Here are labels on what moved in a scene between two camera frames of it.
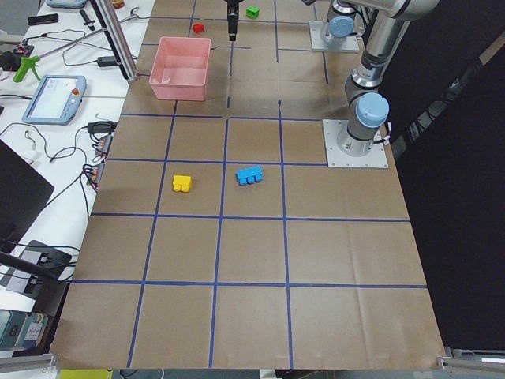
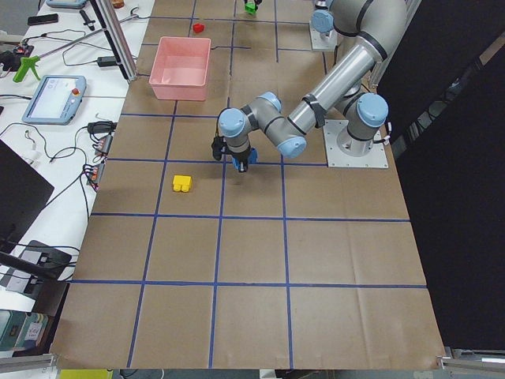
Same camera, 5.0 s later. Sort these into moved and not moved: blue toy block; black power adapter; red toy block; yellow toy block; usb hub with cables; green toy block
Moved: blue toy block; green toy block
Not moved: usb hub with cables; black power adapter; yellow toy block; red toy block
